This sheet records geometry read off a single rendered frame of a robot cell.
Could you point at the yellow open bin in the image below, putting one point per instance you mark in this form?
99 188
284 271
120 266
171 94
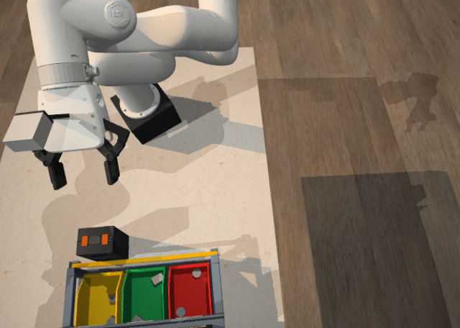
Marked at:
92 299

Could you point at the grey metal shelf rack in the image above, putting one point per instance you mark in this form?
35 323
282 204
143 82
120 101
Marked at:
216 319

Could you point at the yellow bar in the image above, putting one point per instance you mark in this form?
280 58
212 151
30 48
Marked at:
143 260

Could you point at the grey round disc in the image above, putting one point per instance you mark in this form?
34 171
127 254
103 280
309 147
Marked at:
181 312
196 273

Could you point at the green open bin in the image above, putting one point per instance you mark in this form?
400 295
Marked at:
140 296

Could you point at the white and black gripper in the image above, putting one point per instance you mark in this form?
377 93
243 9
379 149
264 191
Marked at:
83 130

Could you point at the red bin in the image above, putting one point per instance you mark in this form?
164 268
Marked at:
189 292

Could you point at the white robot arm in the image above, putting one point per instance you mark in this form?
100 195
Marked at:
61 28

